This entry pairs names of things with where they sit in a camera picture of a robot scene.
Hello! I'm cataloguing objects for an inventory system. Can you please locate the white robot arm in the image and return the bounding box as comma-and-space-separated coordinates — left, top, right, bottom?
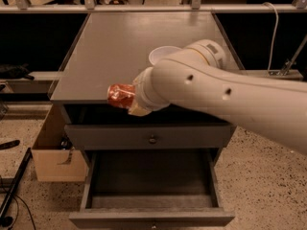
129, 40, 307, 154

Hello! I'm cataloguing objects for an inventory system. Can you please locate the black bag on ledge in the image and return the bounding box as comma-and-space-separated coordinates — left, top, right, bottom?
0, 63, 35, 81

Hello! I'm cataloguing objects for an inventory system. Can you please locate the black pole on floor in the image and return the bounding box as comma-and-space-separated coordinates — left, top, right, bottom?
0, 148, 31, 224

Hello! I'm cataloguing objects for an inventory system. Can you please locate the white cable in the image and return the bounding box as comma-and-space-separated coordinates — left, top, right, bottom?
262, 1, 280, 72

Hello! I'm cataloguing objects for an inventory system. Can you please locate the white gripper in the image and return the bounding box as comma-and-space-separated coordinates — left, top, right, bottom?
129, 67, 170, 117

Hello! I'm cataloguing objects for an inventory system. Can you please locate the metal diagonal brace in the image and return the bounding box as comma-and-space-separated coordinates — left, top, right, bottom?
269, 35, 307, 76

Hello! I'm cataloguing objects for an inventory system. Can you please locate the grey wooden drawer cabinet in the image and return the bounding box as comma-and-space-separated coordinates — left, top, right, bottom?
50, 11, 254, 165

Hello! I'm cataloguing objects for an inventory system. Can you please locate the metal railing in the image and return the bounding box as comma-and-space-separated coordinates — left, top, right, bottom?
0, 0, 307, 13

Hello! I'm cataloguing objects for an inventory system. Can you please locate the open grey middle drawer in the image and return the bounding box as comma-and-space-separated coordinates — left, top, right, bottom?
69, 149, 235, 230

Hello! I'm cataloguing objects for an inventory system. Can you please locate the cardboard box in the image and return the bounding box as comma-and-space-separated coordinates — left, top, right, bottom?
32, 105, 88, 182

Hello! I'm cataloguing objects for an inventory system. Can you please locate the white ceramic bowl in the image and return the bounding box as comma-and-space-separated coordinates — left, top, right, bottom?
149, 46, 179, 65

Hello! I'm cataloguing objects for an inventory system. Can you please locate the closed grey top drawer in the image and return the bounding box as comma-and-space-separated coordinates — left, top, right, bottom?
64, 123, 235, 150

